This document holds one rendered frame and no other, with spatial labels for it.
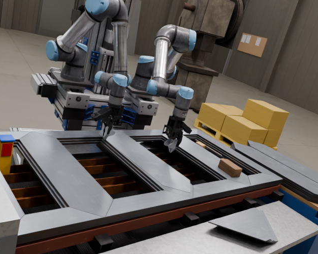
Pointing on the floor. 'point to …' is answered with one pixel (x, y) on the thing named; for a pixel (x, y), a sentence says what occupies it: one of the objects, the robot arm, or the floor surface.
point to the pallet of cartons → (243, 122)
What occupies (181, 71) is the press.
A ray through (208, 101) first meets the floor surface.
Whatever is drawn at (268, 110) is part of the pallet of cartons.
